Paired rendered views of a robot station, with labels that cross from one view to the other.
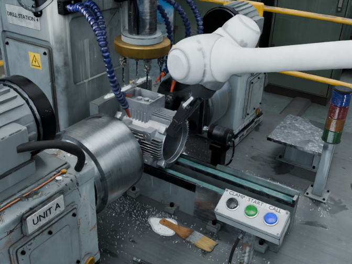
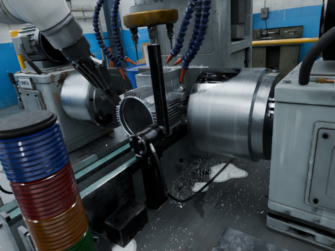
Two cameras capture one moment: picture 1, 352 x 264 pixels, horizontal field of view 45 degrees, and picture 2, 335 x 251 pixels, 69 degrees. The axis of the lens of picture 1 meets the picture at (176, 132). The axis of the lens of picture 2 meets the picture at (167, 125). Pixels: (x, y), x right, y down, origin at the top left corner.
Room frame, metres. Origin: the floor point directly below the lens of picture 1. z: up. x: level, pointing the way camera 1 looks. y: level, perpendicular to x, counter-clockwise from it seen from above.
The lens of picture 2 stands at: (1.45, -0.74, 1.29)
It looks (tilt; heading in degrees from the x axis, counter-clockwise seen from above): 22 degrees down; 98
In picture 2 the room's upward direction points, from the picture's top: 7 degrees counter-clockwise
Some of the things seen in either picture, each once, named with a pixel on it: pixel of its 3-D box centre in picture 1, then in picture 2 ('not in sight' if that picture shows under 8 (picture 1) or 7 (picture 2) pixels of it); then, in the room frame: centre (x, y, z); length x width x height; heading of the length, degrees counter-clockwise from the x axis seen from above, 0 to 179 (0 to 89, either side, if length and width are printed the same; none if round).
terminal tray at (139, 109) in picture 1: (141, 105); (158, 81); (1.32, 0.12, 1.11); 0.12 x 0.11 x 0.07; 59
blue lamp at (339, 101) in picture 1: (341, 97); (32, 147); (1.28, -0.53, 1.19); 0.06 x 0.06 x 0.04
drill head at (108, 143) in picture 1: (78, 172); (90, 96); (0.99, 0.27, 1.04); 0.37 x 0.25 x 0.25; 150
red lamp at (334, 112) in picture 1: (338, 109); (45, 184); (1.28, -0.53, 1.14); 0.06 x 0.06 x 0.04
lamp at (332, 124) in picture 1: (334, 121); (57, 217); (1.28, -0.53, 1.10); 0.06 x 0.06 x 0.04
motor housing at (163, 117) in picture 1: (151, 132); (154, 110); (1.29, 0.09, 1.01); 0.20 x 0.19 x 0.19; 59
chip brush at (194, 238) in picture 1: (186, 233); not in sight; (1.03, -0.05, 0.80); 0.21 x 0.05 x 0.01; 56
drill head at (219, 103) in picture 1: (197, 96); (247, 114); (1.58, -0.08, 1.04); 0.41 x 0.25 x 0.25; 150
